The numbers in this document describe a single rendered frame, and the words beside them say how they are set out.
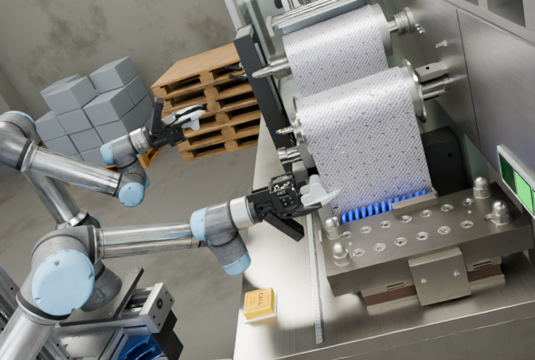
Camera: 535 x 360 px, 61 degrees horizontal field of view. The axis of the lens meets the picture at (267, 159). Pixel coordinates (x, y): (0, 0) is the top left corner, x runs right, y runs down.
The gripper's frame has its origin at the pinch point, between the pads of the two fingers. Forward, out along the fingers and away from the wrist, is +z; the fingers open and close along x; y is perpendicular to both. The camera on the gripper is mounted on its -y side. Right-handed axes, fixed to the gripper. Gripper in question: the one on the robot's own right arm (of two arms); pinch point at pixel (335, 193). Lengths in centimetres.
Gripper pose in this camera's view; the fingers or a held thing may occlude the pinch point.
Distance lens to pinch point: 108.8
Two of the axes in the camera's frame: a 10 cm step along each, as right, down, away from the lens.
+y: -3.5, -8.4, -4.3
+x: 0.3, -4.6, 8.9
